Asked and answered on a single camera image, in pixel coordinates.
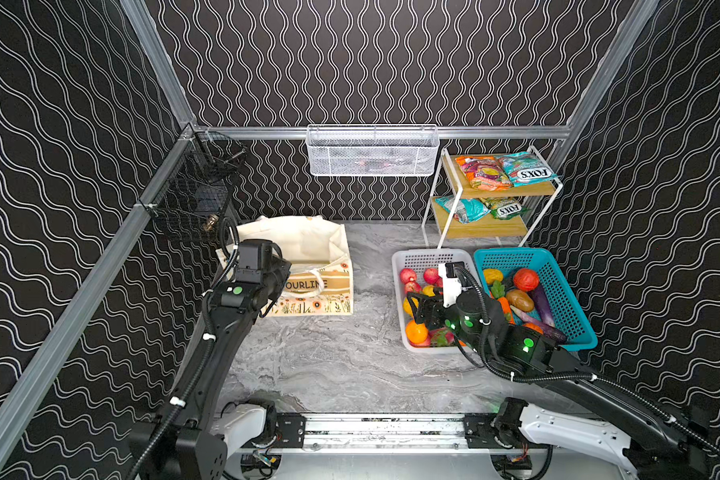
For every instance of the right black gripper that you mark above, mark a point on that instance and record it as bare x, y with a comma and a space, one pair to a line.
431, 306

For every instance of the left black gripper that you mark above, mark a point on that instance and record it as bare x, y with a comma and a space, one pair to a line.
278, 274

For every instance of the orange tangerine with leaf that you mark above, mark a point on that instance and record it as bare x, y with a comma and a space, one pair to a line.
417, 334

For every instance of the floral canvas grocery bag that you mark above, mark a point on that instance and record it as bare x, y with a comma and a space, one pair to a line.
320, 281

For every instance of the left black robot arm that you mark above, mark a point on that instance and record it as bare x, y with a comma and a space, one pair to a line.
178, 443

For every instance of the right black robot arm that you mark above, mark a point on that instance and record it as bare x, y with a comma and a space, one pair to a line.
626, 429

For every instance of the teal snack bag lower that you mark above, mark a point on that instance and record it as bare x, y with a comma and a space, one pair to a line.
464, 210

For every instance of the green Fox's bag lower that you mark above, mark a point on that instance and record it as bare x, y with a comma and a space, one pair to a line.
504, 208

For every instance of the orange candy bag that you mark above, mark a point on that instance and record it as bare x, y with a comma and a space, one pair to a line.
484, 172

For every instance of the teal Fox's candy bag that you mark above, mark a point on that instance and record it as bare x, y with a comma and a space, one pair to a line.
526, 168

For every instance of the pink dragon fruit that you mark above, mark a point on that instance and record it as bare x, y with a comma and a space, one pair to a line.
441, 338

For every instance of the red apple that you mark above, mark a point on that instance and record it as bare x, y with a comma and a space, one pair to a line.
407, 275

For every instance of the white plastic fruit basket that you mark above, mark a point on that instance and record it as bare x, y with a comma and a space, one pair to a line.
419, 260

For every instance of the yellow pepper in teal basket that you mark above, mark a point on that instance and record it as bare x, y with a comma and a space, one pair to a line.
490, 276

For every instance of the orange carrot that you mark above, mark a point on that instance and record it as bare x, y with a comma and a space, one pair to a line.
498, 292

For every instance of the brown potato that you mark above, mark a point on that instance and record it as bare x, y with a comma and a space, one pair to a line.
521, 300

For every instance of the red tomato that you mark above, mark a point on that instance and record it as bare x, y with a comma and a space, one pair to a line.
526, 279

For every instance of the purple eggplant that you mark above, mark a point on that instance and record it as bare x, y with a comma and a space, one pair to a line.
542, 305

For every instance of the white wooden two-tier shelf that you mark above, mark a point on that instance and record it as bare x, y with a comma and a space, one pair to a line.
438, 224

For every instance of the teal plastic vegetable basket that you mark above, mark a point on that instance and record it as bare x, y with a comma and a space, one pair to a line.
566, 312

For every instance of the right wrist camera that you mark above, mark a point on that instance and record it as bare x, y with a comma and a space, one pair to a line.
451, 283

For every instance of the black wire wall basket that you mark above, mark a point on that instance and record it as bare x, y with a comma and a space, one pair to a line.
194, 202

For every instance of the white wire wall basket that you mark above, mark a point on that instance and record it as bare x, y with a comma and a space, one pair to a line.
365, 150

